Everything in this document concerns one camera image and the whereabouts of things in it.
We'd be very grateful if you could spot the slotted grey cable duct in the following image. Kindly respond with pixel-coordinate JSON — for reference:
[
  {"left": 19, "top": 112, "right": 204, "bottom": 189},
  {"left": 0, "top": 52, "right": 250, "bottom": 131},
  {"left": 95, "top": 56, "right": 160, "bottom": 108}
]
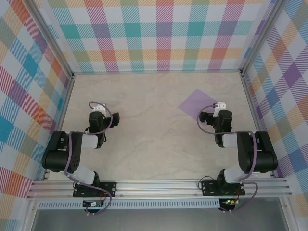
[{"left": 38, "top": 198, "right": 221, "bottom": 209}]

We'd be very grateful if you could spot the grey metal panel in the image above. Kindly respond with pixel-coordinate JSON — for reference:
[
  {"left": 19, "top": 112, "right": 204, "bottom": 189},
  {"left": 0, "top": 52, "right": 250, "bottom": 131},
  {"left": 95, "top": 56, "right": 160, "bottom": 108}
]
[{"left": 31, "top": 208, "right": 289, "bottom": 231}]

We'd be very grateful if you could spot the aluminium frame rail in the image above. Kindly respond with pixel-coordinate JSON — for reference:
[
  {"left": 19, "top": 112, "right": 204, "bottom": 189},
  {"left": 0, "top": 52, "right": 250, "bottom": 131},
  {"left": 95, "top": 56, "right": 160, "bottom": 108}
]
[
  {"left": 72, "top": 69, "right": 243, "bottom": 74},
  {"left": 240, "top": 73, "right": 275, "bottom": 178},
  {"left": 42, "top": 73, "right": 76, "bottom": 181}
]

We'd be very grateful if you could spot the aluminium frame post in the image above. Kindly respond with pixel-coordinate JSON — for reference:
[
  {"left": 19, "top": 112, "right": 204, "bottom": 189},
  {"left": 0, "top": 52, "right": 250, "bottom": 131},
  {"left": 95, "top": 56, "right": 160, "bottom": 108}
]
[
  {"left": 240, "top": 0, "right": 284, "bottom": 77},
  {"left": 25, "top": 0, "right": 75, "bottom": 79}
]

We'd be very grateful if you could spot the purple paper sheet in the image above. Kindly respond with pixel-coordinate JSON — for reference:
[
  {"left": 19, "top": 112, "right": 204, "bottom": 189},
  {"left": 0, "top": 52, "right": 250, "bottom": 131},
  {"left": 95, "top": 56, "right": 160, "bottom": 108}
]
[{"left": 178, "top": 88, "right": 218, "bottom": 120}]

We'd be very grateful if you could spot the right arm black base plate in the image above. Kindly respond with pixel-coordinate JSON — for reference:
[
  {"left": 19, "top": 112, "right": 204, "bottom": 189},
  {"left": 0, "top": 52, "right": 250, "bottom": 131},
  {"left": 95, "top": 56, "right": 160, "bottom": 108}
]
[{"left": 201, "top": 179, "right": 246, "bottom": 197}]

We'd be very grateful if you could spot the aluminium mounting rail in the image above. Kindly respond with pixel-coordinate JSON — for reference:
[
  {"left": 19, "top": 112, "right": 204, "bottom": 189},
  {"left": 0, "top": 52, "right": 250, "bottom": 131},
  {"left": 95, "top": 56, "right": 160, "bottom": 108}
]
[{"left": 26, "top": 178, "right": 293, "bottom": 199}]

